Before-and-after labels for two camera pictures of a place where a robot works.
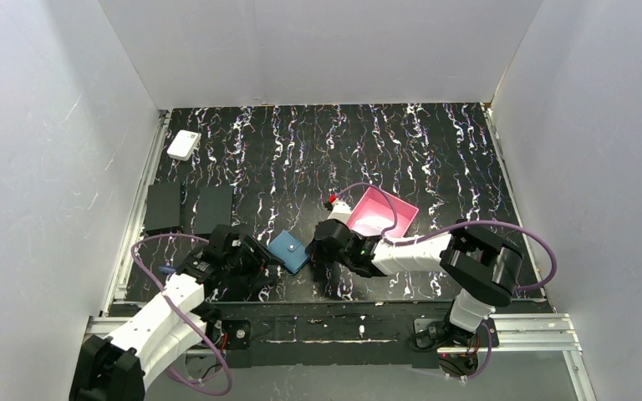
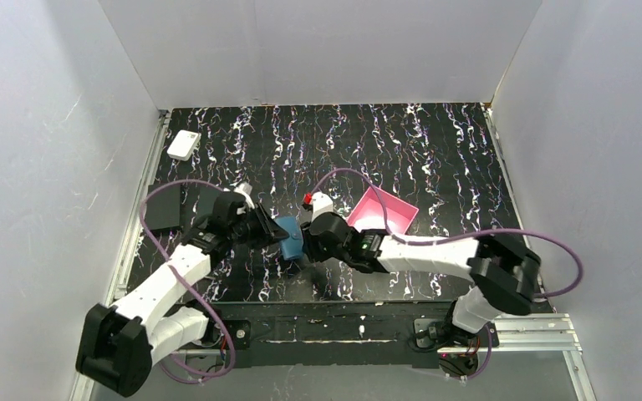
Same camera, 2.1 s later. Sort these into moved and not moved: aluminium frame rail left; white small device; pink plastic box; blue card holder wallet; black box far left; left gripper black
Moved: blue card holder wallet; left gripper black
Not moved: white small device; pink plastic box; black box far left; aluminium frame rail left
